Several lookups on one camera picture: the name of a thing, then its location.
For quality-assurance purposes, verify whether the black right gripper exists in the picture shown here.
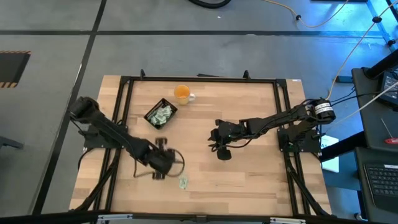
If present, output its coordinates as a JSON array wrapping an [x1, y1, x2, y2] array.
[[214, 118, 247, 161]]

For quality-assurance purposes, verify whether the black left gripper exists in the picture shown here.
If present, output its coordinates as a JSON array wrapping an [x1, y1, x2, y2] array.
[[146, 138, 177, 180]]

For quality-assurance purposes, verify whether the black plastic mesh basket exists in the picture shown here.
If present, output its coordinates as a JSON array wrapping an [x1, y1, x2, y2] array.
[[143, 98, 179, 131]]

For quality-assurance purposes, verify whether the yellow ceramic mug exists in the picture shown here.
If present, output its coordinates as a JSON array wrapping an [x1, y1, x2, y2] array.
[[173, 84, 197, 106]]

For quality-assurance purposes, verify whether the white paper sheet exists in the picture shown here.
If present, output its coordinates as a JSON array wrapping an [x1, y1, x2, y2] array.
[[320, 135, 340, 174]]

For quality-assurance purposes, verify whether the black side desk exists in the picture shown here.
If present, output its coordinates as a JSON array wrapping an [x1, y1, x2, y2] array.
[[351, 67, 398, 224]]

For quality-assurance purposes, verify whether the grey chair leg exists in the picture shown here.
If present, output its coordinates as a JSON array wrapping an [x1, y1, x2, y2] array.
[[0, 136, 24, 150]]

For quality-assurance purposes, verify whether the black laptop keyboard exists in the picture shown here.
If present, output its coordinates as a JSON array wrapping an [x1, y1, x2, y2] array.
[[363, 163, 398, 212]]

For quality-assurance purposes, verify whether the black hazard-striped floor hatch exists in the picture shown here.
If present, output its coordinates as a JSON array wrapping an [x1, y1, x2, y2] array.
[[0, 50, 32, 89]]

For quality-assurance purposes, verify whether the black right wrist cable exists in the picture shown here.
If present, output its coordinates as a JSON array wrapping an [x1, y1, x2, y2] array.
[[211, 136, 261, 153]]

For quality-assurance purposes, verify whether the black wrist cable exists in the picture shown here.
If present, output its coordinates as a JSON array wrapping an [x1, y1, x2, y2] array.
[[211, 136, 261, 153], [133, 148, 187, 179]]

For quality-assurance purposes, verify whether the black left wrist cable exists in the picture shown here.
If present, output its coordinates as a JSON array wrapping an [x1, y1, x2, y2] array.
[[133, 148, 187, 179]]

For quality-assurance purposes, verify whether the black camera gantry bar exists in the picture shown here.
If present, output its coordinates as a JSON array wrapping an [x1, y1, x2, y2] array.
[[0, 210, 398, 224]]

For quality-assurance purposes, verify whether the black hose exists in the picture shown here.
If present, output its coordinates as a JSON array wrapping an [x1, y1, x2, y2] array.
[[188, 0, 233, 9]]

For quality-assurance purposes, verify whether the cream cable with black clip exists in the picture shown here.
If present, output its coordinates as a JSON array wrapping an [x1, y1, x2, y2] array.
[[264, 0, 349, 29]]

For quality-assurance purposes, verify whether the white cable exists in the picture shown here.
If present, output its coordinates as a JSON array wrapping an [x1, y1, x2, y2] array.
[[334, 81, 398, 126]]

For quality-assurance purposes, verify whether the red-handled screwdriver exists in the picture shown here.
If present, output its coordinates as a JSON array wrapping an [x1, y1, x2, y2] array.
[[381, 118, 398, 146]]

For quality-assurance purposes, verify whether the blue metal frame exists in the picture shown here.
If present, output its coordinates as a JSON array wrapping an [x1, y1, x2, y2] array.
[[366, 0, 398, 52]]

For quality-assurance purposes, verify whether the long cream cable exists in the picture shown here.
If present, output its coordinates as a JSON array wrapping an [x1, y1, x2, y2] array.
[[326, 0, 398, 101]]

